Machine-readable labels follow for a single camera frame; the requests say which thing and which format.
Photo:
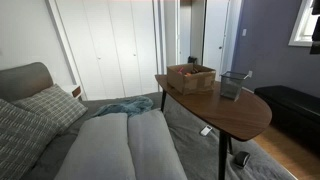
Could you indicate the brown cardboard box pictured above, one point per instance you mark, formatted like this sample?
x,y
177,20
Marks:
x,y
195,78

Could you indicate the teal crumpled blanket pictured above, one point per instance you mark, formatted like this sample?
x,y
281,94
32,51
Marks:
x,y
131,107

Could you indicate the white remote control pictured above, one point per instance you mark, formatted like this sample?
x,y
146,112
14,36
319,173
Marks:
x,y
205,130

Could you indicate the white closet doors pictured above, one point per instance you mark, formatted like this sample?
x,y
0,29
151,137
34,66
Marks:
x,y
111,45

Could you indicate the right grey long cushion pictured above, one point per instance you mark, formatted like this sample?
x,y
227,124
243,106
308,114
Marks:
x,y
152,148

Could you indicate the grey long cushion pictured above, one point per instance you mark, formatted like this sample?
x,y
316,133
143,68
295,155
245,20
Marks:
x,y
100,151
152,148

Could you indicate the left grey long cushion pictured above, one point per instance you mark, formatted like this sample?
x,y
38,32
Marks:
x,y
100,151

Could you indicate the white wooden nightstand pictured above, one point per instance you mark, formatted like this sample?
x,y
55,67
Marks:
x,y
73,90

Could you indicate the dark wooden oval table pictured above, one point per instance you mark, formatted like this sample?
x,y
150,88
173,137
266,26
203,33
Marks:
x,y
242,119

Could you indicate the plaid grey pillow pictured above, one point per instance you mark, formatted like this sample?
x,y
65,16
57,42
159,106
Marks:
x,y
55,104

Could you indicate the black round device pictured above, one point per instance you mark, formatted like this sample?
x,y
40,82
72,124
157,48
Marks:
x,y
241,159

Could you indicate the black bench ottoman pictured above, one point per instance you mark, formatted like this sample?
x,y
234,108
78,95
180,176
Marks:
x,y
294,112

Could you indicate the dark patterned grey pillow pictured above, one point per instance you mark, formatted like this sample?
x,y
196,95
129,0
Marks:
x,y
23,138

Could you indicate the grey upholstered headboard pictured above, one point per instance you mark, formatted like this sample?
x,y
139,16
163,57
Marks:
x,y
24,81

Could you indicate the black mesh wire basket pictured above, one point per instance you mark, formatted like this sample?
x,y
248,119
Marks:
x,y
231,84

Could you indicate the white wall outlet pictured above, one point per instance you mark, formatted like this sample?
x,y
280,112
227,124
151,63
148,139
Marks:
x,y
250,73

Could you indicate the white wall light switch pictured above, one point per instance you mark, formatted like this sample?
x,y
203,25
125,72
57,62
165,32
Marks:
x,y
244,32

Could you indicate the white window frame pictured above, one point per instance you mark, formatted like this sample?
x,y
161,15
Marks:
x,y
304,25

